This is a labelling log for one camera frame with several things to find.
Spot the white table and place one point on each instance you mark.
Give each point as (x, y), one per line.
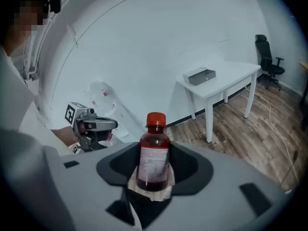
(231, 78)

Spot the person's left forearm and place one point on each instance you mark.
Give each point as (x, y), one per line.
(65, 136)

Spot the person's left hand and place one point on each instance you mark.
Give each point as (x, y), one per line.
(81, 129)

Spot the white storage box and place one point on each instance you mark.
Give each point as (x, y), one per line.
(101, 97)

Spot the black head-worn camera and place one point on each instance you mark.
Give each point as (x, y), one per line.
(55, 0)

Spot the small red object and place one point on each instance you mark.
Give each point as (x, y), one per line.
(154, 157)

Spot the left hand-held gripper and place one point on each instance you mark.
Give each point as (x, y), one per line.
(72, 114)

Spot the yellow wooden desk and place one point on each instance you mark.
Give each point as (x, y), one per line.
(304, 66)

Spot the black office chair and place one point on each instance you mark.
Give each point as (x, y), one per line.
(267, 61)

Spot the beige drawer box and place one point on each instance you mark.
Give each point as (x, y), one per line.
(199, 77)

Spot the white cardboard box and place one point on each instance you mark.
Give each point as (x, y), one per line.
(127, 119)

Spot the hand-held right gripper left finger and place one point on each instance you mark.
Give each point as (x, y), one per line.
(79, 189)

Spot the person's head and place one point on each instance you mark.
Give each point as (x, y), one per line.
(21, 25)

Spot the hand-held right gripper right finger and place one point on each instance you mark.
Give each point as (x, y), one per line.
(216, 201)

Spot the person's white shirt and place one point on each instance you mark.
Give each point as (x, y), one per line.
(14, 100)

